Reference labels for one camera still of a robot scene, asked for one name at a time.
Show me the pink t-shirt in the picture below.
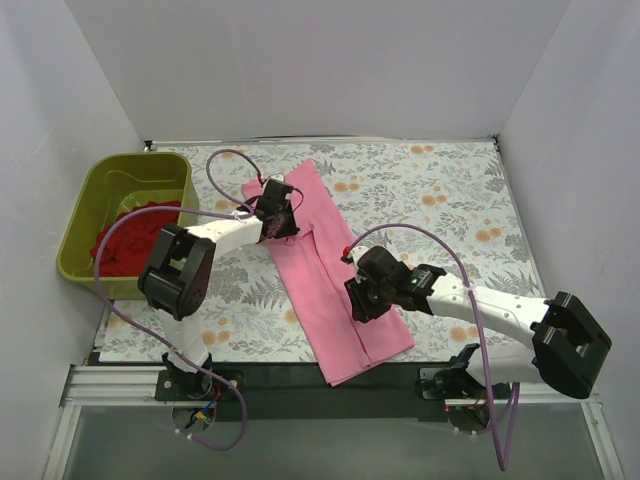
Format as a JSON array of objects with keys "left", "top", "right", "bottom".
[{"left": 267, "top": 159, "right": 414, "bottom": 386}]

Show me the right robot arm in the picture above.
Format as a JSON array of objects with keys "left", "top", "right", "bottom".
[{"left": 341, "top": 246, "right": 612, "bottom": 399}]

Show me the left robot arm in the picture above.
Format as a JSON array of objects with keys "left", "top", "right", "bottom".
[{"left": 138, "top": 178, "right": 299, "bottom": 400}]

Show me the floral patterned table mat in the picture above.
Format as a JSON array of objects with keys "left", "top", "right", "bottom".
[{"left": 99, "top": 141, "right": 559, "bottom": 364}]

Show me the red t-shirt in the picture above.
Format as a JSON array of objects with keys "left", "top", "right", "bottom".
[{"left": 99, "top": 210, "right": 179, "bottom": 277}]

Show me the green plastic bin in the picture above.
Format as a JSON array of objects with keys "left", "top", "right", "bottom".
[{"left": 57, "top": 152, "right": 199, "bottom": 292}]

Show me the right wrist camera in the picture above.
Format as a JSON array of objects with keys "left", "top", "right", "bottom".
[{"left": 340, "top": 246, "right": 368, "bottom": 282}]

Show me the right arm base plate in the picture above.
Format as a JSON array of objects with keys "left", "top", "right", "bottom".
[{"left": 414, "top": 368, "right": 488, "bottom": 402}]

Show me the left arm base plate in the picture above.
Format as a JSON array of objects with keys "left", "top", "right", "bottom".
[{"left": 154, "top": 370, "right": 238, "bottom": 402}]

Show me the aluminium mounting rail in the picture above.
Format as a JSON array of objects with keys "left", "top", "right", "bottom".
[{"left": 59, "top": 362, "right": 601, "bottom": 406}]

